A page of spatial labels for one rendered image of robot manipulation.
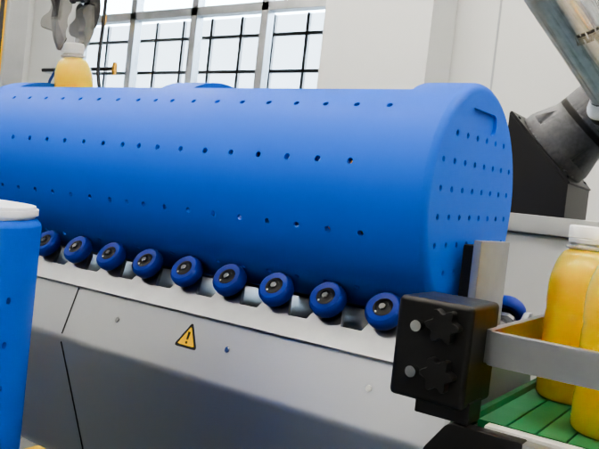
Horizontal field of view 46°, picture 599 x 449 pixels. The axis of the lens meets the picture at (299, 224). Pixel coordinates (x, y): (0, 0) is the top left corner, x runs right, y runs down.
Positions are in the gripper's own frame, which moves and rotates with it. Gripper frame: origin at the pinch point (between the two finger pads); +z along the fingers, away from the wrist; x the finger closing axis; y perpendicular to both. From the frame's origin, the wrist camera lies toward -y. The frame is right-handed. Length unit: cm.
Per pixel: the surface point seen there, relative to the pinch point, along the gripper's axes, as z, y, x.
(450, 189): 21, -76, 7
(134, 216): 27.9, -32.9, 12.7
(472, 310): 31, -86, 24
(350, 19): -76, 99, -255
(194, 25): -89, 245, -286
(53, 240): 33.5, -13.4, 10.9
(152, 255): 33.1, -34.8, 10.4
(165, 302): 39, -40, 12
